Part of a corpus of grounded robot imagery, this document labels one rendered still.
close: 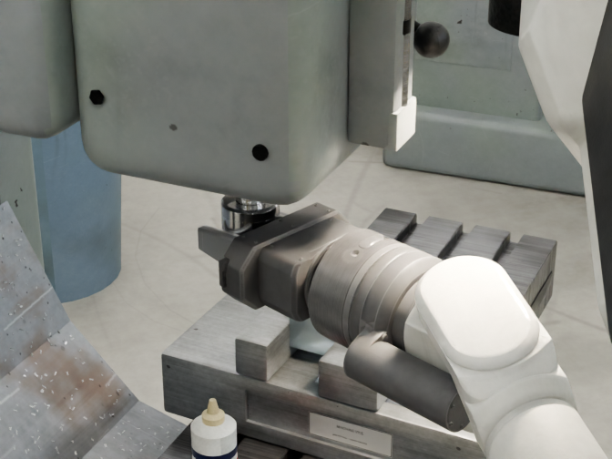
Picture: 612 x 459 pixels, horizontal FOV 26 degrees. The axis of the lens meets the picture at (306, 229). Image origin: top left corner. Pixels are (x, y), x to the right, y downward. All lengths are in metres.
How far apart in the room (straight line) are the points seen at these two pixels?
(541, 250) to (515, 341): 0.81
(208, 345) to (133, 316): 2.11
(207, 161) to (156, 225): 2.93
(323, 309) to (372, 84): 0.17
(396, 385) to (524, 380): 0.10
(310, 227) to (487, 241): 0.66
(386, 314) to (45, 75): 0.30
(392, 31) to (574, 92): 0.40
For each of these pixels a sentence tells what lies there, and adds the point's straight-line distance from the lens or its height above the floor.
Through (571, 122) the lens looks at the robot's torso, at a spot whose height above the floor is 1.52.
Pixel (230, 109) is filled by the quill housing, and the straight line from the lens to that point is 0.91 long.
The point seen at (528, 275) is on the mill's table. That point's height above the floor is 0.97.
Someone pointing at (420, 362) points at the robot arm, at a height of 1.24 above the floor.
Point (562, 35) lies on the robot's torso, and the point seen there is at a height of 1.56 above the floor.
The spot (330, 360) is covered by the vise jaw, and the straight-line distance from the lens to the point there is 1.21.
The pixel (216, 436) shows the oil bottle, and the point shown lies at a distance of 1.16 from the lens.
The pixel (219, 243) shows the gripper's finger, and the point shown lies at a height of 1.24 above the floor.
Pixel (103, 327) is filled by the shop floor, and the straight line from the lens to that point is 3.38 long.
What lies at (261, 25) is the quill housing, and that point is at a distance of 0.88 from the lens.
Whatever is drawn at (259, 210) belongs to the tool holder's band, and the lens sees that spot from 1.04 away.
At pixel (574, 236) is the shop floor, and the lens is 3.86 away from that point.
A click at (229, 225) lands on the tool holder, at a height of 1.25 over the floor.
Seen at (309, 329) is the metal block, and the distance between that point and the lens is 1.25.
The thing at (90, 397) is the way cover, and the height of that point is 0.94.
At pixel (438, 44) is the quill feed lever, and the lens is 1.07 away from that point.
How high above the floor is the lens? 1.72
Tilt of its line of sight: 27 degrees down
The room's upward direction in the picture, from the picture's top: straight up
